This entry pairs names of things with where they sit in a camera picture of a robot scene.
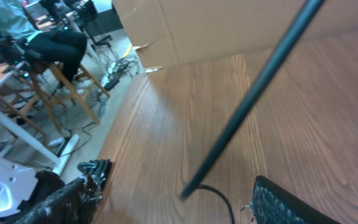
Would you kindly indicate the seated person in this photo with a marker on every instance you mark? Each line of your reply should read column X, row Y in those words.
column 65, row 46

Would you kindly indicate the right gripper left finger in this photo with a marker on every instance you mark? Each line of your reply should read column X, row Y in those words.
column 76, row 202

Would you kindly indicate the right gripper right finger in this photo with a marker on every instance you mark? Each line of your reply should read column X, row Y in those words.
column 270, row 203

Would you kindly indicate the white desk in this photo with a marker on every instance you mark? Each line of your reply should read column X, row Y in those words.
column 57, row 162

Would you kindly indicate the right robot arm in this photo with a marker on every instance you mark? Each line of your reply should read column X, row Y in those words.
column 28, row 196

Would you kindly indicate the wooden stool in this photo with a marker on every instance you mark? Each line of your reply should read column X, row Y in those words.
column 26, row 98

